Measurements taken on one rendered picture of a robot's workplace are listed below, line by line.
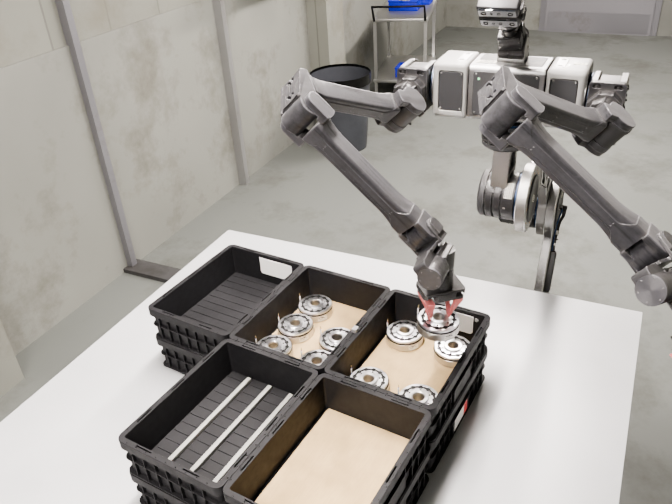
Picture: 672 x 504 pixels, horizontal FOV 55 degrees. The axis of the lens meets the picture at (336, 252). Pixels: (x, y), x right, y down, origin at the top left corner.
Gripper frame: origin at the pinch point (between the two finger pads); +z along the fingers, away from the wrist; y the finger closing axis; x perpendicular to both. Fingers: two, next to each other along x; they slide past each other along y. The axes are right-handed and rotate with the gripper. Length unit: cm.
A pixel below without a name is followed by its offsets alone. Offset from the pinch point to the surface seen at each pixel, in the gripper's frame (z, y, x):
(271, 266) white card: 16, -32, 59
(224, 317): 23, -50, 46
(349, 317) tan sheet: 21.7, -13.7, 32.3
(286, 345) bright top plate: 18.7, -35.0, 22.5
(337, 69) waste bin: 58, 82, 380
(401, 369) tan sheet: 20.9, -7.3, 5.6
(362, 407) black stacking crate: 16.2, -22.7, -8.4
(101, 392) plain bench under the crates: 36, -89, 39
